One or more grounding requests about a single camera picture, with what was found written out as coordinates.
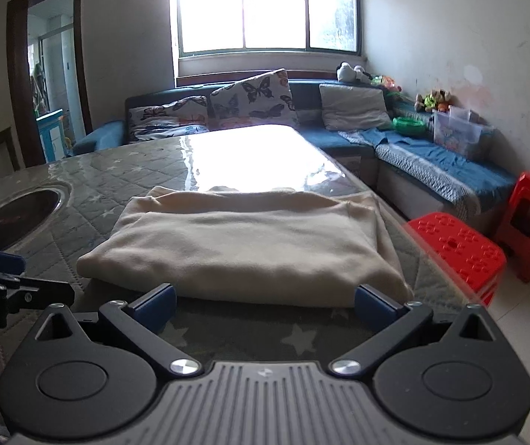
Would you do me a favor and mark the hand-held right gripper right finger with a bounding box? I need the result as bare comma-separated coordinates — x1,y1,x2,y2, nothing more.
329,284,509,378

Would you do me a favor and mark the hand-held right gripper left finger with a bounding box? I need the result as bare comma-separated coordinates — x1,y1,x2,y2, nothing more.
24,283,203,378

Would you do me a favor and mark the cream long-sleeve garment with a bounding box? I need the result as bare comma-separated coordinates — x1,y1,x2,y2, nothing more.
76,185,415,309

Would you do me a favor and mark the round black induction cooktop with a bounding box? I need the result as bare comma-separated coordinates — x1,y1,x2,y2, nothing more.
0,184,72,253

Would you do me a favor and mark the low red perforated stool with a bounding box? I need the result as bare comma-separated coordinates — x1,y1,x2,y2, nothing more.
406,212,508,309

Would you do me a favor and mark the grey quilted star table cover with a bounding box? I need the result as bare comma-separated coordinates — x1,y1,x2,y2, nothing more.
0,124,484,441

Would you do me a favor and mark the light blue small cabinet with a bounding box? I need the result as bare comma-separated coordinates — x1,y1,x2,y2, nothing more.
36,109,67,161

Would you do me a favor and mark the blue sofa blanket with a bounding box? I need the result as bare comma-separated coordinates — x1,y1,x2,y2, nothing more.
339,127,518,207

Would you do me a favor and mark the blue corner sofa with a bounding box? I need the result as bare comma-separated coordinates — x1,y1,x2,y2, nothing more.
72,79,518,223

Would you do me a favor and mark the flat butterfly print pillow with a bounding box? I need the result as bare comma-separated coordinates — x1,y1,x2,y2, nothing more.
132,119,211,142

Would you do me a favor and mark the green plastic bowl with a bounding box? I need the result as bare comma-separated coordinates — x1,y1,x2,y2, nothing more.
392,116,426,137

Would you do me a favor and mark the clear plastic storage box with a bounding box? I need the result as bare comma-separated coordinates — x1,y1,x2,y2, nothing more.
432,106,484,158

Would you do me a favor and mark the grey cushion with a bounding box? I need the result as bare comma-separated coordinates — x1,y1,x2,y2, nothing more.
319,83,393,131

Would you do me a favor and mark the pile of small plush toys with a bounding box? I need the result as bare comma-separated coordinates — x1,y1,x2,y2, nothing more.
414,89,456,113

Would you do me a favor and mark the green and orange plush toy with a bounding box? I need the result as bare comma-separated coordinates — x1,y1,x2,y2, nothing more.
371,74,402,96

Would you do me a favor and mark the large butterfly print cushion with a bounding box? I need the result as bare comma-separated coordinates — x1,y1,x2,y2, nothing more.
210,69,299,131

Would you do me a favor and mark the panda plush toy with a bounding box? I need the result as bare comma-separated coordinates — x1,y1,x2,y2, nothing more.
336,62,372,85

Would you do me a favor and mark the large window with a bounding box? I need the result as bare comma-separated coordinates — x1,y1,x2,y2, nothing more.
170,0,363,56

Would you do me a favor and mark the dark wooden door frame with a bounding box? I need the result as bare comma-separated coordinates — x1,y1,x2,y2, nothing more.
6,0,94,168

